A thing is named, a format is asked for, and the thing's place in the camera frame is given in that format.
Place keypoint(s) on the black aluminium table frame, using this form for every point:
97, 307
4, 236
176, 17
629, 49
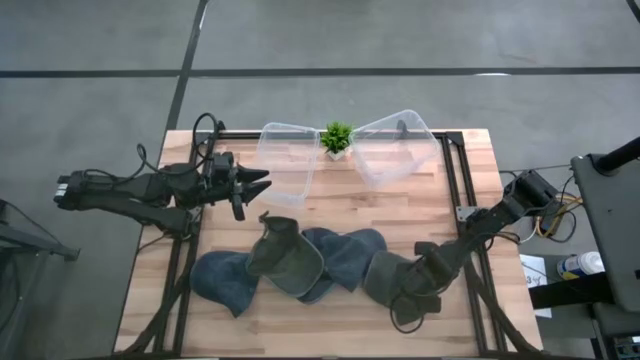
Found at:
456, 137

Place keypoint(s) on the black metal stand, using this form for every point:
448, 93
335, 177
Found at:
30, 242

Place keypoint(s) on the black pole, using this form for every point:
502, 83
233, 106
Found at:
620, 156

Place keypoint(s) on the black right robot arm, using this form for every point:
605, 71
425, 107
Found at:
500, 212

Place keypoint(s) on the blue denim hat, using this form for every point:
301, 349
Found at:
350, 255
222, 280

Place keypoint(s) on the olive green hat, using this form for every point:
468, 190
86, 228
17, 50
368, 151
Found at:
380, 280
285, 255

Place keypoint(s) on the white wipes canister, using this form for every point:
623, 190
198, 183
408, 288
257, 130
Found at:
580, 265

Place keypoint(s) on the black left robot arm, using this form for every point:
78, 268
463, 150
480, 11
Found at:
150, 187

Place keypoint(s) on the white paper sheet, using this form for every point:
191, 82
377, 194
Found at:
537, 295

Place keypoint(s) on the black flat bar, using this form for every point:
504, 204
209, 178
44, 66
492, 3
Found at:
570, 290

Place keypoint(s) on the silver metal bracket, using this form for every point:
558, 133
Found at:
464, 213

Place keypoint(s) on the grey cart base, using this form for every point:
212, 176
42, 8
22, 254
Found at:
617, 325

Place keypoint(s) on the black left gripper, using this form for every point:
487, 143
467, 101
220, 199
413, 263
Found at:
239, 200

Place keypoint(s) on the clear plastic container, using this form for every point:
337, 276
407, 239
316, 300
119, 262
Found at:
395, 150
290, 150

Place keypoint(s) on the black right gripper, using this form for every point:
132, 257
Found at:
420, 290

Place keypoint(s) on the small green potted plant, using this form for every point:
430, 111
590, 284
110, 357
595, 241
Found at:
336, 137

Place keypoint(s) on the grey cart panel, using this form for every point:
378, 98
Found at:
610, 225

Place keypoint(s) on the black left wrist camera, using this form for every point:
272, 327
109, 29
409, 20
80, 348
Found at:
224, 162

